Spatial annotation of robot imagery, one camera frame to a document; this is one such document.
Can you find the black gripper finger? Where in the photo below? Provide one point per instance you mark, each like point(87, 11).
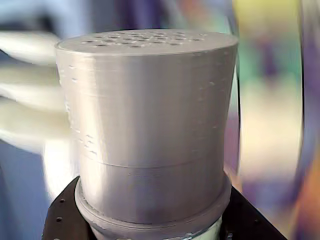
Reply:
point(245, 222)
point(65, 215)

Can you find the gray salt shaker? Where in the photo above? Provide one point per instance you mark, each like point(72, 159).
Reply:
point(150, 112)

